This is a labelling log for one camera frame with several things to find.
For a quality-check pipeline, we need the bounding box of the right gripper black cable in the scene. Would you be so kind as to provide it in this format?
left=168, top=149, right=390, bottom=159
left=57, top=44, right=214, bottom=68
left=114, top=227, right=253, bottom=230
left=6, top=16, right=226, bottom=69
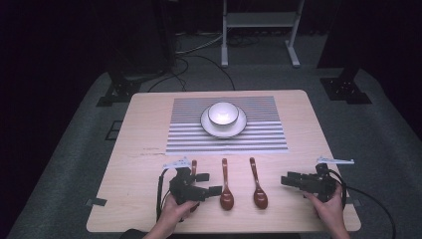
left=326, top=168, right=398, bottom=239

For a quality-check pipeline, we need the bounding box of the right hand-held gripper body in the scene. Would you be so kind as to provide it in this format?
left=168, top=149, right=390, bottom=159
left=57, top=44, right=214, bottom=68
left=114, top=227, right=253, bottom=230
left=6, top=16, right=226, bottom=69
left=298, top=155, right=355, bottom=203

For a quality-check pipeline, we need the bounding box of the grey tape strip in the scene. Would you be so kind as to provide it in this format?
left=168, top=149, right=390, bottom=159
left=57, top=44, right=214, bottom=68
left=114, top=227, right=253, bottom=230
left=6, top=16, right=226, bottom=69
left=85, top=197, right=108, bottom=207

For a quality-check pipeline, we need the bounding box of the person's right hand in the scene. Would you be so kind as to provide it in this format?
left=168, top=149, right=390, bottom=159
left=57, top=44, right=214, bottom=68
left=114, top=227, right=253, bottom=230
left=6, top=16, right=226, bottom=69
left=303, top=183, right=348, bottom=231

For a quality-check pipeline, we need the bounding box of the striped placemat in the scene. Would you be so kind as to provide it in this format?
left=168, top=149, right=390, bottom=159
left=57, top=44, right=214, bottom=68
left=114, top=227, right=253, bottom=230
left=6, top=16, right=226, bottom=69
left=165, top=96, right=290, bottom=156

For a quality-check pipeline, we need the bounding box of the black stand base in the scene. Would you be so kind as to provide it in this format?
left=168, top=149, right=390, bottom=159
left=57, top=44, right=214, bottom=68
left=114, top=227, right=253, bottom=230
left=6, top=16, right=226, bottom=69
left=319, top=66, right=373, bottom=106
left=96, top=79, right=142, bottom=108

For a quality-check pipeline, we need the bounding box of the black floor cable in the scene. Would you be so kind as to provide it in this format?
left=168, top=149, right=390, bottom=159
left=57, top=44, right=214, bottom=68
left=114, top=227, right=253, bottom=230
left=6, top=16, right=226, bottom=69
left=146, top=54, right=237, bottom=93

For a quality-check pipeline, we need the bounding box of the white plate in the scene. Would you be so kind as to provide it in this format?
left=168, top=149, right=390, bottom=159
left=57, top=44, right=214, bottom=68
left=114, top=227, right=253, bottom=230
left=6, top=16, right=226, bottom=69
left=199, top=106, right=248, bottom=139

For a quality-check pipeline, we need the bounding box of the brown wooden spoon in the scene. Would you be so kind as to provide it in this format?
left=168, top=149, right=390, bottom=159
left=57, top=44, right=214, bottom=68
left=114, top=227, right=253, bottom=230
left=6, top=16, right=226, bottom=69
left=219, top=157, right=235, bottom=211
left=249, top=156, right=269, bottom=210
left=190, top=159, right=201, bottom=214

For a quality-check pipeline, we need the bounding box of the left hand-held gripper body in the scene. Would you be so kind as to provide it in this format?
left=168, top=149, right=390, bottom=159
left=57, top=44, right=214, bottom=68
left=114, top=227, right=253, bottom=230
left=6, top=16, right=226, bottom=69
left=162, top=157, right=210, bottom=205

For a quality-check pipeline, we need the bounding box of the white bowl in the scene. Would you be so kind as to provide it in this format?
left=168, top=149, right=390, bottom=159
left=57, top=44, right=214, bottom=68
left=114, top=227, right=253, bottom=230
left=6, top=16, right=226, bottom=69
left=207, top=101, right=240, bottom=127

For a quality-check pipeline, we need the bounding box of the person's left hand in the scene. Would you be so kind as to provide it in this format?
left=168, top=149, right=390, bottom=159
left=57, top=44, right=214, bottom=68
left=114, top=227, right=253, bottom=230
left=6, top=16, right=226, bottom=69
left=157, top=193, right=201, bottom=231

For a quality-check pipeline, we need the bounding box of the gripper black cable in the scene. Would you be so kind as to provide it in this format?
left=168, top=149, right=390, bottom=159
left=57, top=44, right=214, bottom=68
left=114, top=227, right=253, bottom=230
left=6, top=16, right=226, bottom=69
left=326, top=168, right=398, bottom=239
left=155, top=167, right=178, bottom=222

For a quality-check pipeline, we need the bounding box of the grey floor cable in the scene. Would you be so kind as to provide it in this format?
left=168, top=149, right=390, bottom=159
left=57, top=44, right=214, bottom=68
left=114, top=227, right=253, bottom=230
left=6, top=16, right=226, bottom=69
left=174, top=31, right=224, bottom=56

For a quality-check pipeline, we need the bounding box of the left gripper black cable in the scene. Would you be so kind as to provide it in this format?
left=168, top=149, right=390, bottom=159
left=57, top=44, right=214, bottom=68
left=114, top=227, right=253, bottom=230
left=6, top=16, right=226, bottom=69
left=155, top=167, right=178, bottom=222

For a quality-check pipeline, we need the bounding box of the white metal stand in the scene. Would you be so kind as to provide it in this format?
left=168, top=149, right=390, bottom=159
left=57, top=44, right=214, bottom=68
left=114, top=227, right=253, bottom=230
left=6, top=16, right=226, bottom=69
left=220, top=0, right=306, bottom=69

